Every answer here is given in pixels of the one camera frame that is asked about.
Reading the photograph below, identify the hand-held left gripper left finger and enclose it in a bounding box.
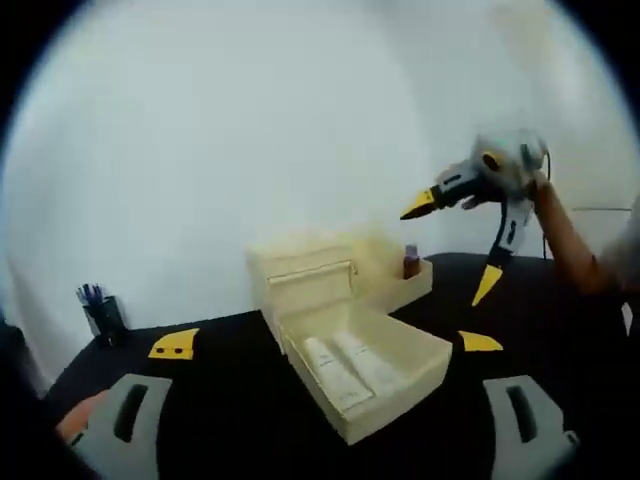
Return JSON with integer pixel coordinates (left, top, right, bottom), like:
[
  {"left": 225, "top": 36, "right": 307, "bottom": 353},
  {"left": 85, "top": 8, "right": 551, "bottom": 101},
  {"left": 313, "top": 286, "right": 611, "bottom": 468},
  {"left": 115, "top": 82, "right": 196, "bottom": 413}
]
[{"left": 69, "top": 327, "right": 211, "bottom": 480}]

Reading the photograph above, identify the white cosmetic tube bottle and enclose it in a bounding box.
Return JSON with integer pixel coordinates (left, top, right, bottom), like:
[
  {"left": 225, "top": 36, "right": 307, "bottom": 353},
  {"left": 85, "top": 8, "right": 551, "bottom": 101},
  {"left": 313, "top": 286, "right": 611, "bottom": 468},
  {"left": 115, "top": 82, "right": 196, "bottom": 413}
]
[
  {"left": 303, "top": 336, "right": 375, "bottom": 407},
  {"left": 332, "top": 328, "right": 397, "bottom": 392}
]

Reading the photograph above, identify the black mesh pen holder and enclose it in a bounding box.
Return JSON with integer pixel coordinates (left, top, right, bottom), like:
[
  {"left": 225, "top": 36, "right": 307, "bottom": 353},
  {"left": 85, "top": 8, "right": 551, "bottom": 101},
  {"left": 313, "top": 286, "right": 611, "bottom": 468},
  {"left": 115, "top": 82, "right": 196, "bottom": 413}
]
[{"left": 74, "top": 281, "right": 127, "bottom": 347}]

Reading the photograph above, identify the purple-capped cosmetic bottle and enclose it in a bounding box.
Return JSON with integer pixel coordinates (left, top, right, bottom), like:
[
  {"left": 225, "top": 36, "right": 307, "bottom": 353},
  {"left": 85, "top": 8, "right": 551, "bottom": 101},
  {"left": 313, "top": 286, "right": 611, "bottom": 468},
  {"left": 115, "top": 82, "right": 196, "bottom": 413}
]
[{"left": 401, "top": 243, "right": 422, "bottom": 280}]

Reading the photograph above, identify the person's left hand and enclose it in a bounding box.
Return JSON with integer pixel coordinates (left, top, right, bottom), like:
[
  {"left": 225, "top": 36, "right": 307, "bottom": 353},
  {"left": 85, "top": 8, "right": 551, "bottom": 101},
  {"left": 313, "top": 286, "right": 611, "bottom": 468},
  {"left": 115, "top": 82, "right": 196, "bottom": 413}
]
[{"left": 54, "top": 388, "right": 110, "bottom": 442}]

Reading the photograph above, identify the cream drawer organizer box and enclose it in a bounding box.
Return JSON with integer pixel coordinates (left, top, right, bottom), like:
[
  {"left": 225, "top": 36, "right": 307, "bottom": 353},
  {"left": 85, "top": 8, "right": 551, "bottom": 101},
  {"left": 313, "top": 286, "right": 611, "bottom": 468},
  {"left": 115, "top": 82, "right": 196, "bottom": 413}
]
[{"left": 276, "top": 302, "right": 455, "bottom": 447}]

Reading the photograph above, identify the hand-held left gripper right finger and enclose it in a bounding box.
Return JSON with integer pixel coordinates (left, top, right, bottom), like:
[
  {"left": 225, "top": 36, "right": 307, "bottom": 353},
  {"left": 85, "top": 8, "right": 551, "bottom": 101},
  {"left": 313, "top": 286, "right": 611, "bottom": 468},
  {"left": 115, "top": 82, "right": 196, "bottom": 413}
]
[{"left": 452, "top": 328, "right": 582, "bottom": 480}]

